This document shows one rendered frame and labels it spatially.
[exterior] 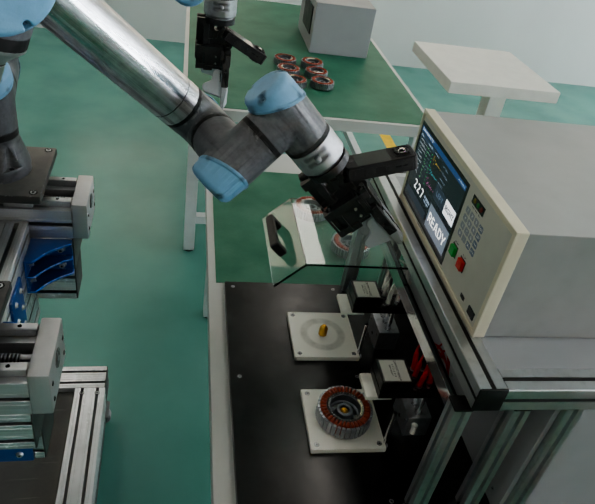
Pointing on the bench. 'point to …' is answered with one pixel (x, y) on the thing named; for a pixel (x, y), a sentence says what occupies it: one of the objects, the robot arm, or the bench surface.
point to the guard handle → (274, 235)
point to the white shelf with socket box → (484, 75)
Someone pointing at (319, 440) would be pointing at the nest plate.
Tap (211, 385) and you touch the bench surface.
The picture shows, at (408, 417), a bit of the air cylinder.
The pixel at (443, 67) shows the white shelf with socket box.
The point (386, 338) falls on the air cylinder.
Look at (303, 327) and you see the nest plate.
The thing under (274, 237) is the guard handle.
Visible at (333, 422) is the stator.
